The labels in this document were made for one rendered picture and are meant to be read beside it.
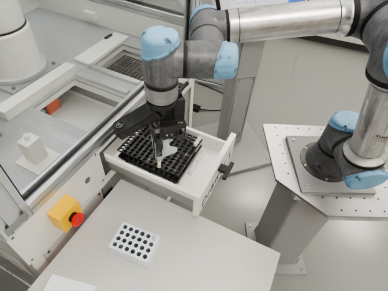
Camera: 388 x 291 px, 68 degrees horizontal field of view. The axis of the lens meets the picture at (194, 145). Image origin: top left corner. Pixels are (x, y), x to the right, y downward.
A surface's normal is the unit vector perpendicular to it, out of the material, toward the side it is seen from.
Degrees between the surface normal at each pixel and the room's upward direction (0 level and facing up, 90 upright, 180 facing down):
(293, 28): 88
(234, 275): 0
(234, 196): 0
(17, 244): 90
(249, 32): 88
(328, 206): 0
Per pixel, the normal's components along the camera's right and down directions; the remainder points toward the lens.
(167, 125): 0.05, -0.68
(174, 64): 0.04, 0.50
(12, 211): 0.89, 0.36
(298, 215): 0.00, 0.73
